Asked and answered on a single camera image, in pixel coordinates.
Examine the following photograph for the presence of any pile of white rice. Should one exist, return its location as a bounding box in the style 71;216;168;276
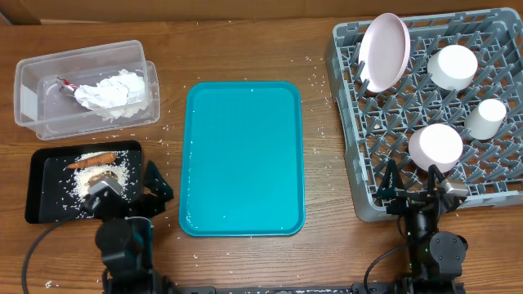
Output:
56;151;140;212

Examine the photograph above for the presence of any red foil snack wrapper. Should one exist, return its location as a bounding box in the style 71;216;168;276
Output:
56;78;78;96

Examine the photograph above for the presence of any white plastic cup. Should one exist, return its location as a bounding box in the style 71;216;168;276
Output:
464;99;507;140

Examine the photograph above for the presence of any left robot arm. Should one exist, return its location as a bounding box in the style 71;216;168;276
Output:
83;161;178;294

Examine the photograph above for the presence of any white tissue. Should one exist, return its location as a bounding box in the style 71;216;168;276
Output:
74;78;129;110
96;69;147;119

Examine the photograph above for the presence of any black plastic tray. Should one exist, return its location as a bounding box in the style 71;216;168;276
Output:
25;140;142;224

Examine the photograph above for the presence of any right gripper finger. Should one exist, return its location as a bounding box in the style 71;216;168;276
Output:
376;159;405;196
427;164;445;194

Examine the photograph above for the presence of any large white plate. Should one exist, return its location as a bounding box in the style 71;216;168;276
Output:
358;13;410;93

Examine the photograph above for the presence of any pale green bowl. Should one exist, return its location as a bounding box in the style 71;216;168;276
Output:
427;45;478;91

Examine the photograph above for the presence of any grey dishwasher rack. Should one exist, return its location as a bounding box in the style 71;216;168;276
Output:
325;8;522;222

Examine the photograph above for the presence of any small pink bowl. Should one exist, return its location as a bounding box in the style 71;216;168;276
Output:
408;123;463;172

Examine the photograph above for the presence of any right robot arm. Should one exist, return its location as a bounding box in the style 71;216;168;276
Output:
363;159;468;294

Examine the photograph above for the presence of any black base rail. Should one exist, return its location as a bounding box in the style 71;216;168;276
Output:
177;283;407;294

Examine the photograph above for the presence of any golden food scrap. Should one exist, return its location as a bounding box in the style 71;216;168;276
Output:
87;171;118;185

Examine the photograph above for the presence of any teal plastic serving tray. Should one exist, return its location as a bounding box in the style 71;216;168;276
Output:
179;81;306;237

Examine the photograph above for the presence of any clear plastic waste bin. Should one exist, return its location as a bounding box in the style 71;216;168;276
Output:
13;40;160;140

